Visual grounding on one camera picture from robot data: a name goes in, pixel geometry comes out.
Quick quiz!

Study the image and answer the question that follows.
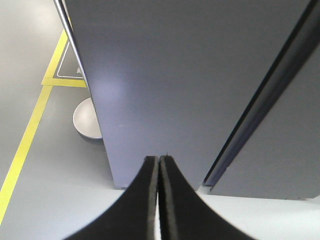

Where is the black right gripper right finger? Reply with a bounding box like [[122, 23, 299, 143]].
[[158, 155, 253, 240]]

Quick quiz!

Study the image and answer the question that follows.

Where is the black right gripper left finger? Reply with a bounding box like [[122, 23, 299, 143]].
[[66, 156, 159, 240]]

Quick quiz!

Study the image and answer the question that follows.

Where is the fridge door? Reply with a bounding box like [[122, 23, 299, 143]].
[[55, 0, 308, 188]]

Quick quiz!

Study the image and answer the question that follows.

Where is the dark grey fridge body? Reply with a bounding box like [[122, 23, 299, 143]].
[[204, 0, 320, 200]]

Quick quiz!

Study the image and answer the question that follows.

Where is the silver sign stand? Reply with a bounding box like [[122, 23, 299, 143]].
[[72, 97, 103, 140]]

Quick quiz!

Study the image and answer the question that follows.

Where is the black floor label sign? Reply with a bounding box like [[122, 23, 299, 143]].
[[54, 41, 84, 80]]

